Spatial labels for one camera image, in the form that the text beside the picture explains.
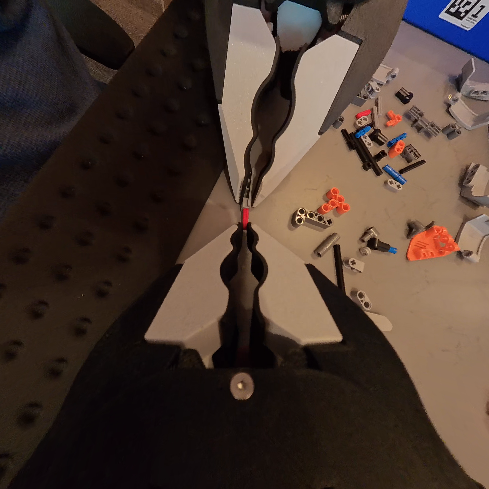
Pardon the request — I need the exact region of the light grey wing panel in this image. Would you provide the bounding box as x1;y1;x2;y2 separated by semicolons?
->
367;313;393;332

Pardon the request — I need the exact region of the dark grey tube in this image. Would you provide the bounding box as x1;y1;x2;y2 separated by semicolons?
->
314;233;341;257

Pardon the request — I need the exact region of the light grey curved panel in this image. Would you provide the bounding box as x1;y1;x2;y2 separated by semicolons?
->
372;64;400;85
455;214;489;263
449;93;489;130

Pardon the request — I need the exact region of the dark grey angled connector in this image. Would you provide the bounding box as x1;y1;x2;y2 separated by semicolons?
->
406;220;436;239

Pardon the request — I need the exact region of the blue storage bin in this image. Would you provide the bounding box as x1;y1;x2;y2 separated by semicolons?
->
404;0;489;64

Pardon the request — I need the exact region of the dark grey double cross block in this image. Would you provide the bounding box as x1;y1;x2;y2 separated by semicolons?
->
404;106;442;137

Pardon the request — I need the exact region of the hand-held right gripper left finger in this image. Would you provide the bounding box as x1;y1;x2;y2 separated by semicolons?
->
144;223;245;368

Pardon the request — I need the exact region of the light grey panel with holes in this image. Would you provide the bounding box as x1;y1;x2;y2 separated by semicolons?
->
456;57;489;102

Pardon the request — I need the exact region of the black dimpled pad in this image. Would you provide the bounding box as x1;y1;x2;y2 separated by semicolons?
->
0;0;234;489

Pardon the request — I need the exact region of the pile of small technic pieces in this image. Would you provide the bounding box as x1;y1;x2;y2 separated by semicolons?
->
341;128;383;176

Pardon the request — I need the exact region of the orange flat panel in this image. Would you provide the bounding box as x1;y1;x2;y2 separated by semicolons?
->
406;225;461;261

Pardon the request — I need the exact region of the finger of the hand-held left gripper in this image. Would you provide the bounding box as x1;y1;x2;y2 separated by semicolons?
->
219;3;277;204
250;32;362;208

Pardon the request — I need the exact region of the black chair armrest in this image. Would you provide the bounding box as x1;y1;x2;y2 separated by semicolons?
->
48;0;135;72

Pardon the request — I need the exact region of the orange connector cluster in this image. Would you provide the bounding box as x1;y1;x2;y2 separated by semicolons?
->
317;187;351;215

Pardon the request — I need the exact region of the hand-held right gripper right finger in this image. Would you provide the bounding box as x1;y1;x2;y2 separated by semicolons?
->
245;223;343;368

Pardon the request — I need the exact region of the dark grey L-shaped beam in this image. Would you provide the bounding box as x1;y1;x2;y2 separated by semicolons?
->
292;207;334;230

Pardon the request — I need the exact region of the long black axle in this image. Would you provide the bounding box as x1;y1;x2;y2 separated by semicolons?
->
333;244;346;295

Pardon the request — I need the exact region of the light grey boxy panel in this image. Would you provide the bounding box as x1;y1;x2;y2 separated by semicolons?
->
460;162;489;209

